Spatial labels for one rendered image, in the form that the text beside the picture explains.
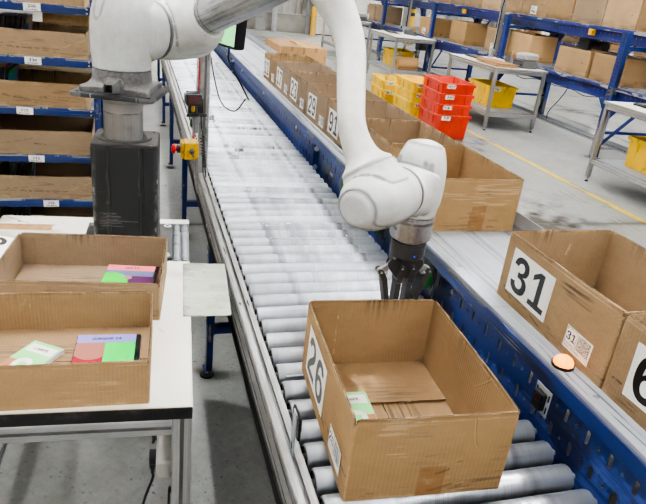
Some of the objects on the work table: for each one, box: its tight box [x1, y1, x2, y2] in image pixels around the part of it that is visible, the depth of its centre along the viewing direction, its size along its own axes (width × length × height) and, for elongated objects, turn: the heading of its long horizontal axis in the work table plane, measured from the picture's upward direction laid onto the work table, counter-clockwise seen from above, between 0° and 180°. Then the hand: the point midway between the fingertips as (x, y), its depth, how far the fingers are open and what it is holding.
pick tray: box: [0, 291, 153, 412], centre depth 127 cm, size 28×38×10 cm
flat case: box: [101, 264, 160, 283], centre depth 160 cm, size 14×19×2 cm
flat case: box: [71, 334, 142, 363], centre depth 131 cm, size 14×19×2 cm
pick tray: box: [0, 232, 167, 320], centre depth 157 cm, size 28×38×10 cm
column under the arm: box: [85, 128, 173, 261], centre depth 182 cm, size 26×26×33 cm
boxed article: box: [0, 340, 64, 366], centre depth 126 cm, size 8×16×2 cm, turn 148°
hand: (395, 320), depth 141 cm, fingers closed, pressing on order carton
